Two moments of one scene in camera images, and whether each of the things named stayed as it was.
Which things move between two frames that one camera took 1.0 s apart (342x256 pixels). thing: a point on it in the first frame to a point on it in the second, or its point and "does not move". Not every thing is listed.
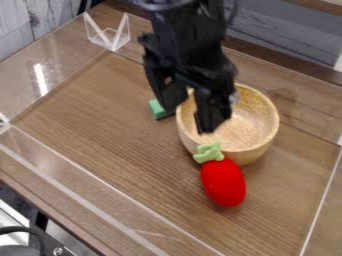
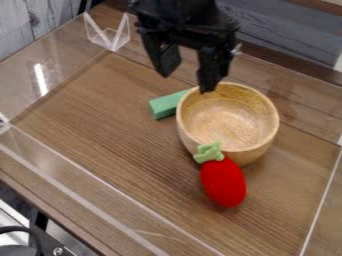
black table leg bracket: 50,246 does not move
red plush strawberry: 223,177 does not move
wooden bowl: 245,133 does not move
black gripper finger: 213,104 to 215,60
